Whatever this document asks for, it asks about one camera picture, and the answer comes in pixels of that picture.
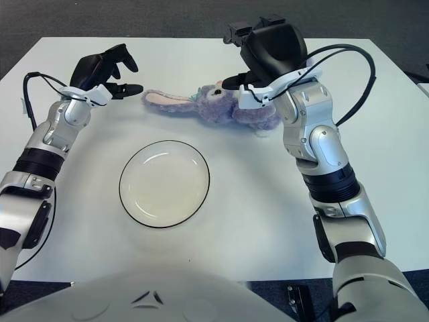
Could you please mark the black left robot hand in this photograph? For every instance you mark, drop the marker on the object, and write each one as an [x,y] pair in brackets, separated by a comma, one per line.
[90,72]

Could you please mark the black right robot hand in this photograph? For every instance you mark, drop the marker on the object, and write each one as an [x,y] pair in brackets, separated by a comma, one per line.
[275,50]

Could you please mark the purple plush bunny doll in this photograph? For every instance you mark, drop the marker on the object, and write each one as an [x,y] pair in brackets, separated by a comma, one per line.
[214,107]

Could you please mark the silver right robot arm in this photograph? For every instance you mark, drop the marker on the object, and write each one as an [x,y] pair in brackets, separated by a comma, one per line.
[335,188]

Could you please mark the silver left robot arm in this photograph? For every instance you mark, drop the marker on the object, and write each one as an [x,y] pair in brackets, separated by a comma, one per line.
[37,167]

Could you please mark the white plate with black rim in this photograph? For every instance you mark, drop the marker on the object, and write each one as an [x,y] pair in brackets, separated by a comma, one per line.
[164,184]

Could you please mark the grey robot torso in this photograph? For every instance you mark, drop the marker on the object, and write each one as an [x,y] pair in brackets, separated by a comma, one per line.
[184,288]

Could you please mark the black metal bracket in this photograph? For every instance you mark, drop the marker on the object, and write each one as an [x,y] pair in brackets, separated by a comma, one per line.
[300,298]

